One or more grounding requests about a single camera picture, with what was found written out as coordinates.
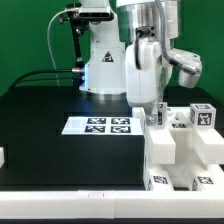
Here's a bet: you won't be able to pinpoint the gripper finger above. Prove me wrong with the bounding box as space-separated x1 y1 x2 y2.
144 107 158 126

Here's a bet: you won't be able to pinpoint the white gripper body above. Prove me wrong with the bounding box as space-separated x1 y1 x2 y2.
125 38 173 107

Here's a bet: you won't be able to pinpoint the white chair back frame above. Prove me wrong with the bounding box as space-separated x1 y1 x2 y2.
132 103 224 165

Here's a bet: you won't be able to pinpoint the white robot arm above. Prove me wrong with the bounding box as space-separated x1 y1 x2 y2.
79 0 179 126

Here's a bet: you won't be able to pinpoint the white front fence bar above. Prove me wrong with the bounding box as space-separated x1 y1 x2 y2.
0 191 224 219

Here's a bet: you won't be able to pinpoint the white left fence piece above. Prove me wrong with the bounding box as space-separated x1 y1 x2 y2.
0 147 5 168

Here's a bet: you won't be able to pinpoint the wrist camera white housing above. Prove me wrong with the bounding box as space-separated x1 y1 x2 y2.
168 48 202 88

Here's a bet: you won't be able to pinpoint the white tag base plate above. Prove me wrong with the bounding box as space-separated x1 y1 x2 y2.
62 116 143 136

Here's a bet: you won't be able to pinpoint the black camera stand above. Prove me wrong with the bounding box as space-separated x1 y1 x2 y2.
59 3 87 69

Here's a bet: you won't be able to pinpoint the grey cable loop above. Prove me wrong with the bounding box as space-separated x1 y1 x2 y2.
46 8 78 87

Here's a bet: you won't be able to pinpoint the black cables on table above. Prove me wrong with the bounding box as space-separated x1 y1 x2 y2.
11 68 84 89

